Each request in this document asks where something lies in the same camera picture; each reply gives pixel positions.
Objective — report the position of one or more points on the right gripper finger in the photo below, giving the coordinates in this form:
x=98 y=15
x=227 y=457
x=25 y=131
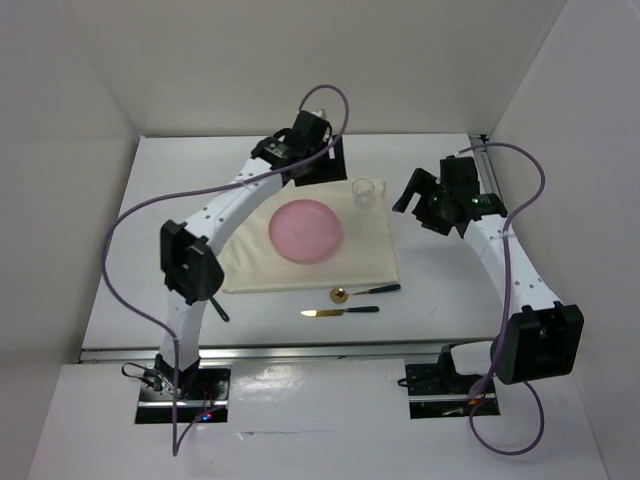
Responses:
x=434 y=223
x=419 y=183

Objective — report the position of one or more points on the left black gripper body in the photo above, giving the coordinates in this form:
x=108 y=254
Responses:
x=308 y=150

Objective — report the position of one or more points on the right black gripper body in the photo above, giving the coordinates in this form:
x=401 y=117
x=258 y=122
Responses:
x=433 y=200

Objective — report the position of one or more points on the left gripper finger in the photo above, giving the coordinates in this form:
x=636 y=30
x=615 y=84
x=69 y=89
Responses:
x=336 y=167
x=314 y=176

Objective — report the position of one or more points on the clear plastic cup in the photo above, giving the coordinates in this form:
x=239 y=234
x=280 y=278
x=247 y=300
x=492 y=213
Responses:
x=363 y=191

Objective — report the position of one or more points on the pink plate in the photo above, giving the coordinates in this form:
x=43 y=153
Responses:
x=305 y=231

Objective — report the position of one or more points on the cream cloth placemat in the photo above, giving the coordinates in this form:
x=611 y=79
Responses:
x=364 y=255

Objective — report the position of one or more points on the gold fork green handle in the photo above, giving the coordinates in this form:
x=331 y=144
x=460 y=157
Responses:
x=220 y=310

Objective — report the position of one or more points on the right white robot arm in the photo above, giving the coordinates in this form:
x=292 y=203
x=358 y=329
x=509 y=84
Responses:
x=539 y=335

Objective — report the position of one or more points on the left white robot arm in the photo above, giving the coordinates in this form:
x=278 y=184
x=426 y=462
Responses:
x=189 y=250

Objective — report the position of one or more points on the right aluminium rail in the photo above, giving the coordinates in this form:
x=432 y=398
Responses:
x=490 y=165

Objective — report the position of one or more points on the aluminium rail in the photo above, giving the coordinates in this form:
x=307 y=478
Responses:
x=490 y=165
x=278 y=352

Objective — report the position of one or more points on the gold spoon green handle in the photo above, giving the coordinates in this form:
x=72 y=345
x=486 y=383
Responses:
x=340 y=295

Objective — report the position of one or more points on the gold knife green handle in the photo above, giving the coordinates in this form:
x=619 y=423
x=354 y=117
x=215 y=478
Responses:
x=339 y=312

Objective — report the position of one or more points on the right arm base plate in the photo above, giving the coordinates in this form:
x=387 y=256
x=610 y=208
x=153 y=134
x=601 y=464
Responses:
x=437 y=391

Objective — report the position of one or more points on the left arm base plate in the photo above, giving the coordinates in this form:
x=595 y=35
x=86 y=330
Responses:
x=206 y=400

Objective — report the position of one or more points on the front aluminium rail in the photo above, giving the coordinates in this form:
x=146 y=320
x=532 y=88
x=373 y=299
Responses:
x=278 y=352

